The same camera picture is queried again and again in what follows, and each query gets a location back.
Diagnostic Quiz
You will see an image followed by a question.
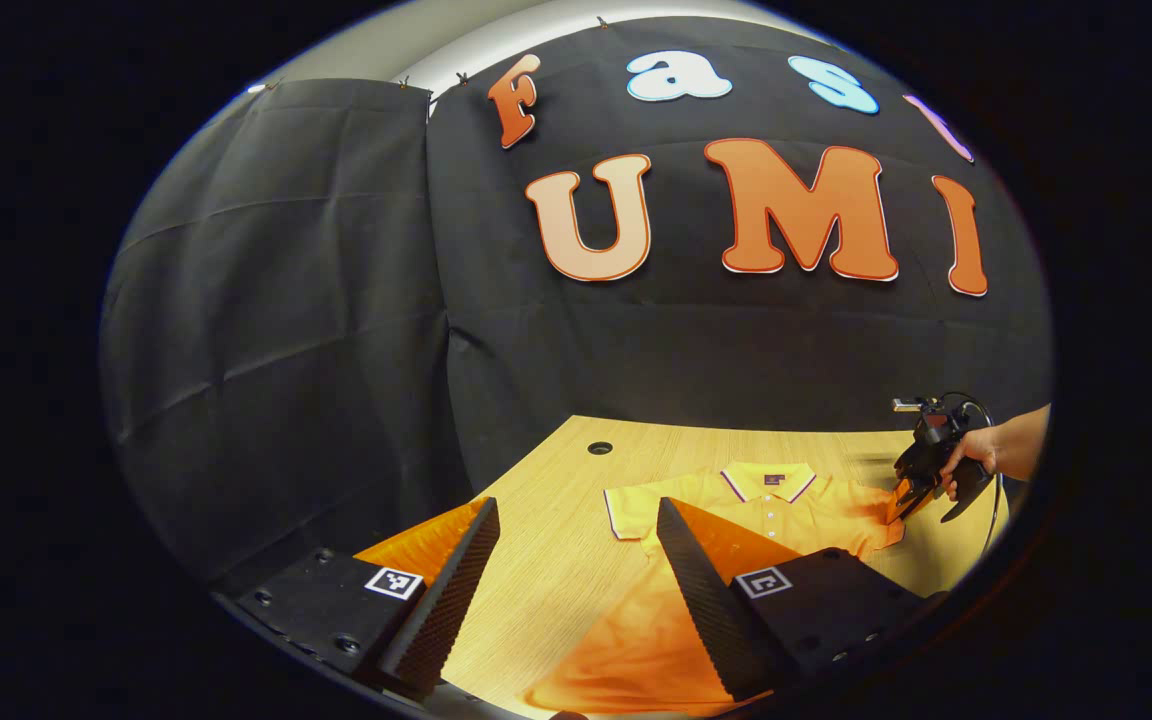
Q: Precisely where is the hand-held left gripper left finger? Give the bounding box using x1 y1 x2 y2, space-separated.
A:
211 496 502 703

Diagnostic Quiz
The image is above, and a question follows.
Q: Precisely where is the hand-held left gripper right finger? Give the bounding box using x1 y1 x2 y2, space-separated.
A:
654 496 949 703

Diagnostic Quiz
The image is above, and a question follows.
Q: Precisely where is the orange T-shirt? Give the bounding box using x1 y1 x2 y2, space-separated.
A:
526 462 907 717

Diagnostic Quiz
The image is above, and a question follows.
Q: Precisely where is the black backdrop cloth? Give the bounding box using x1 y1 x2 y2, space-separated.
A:
99 15 1054 601

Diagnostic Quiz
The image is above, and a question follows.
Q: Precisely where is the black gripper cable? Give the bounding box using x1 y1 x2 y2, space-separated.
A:
936 391 1005 561

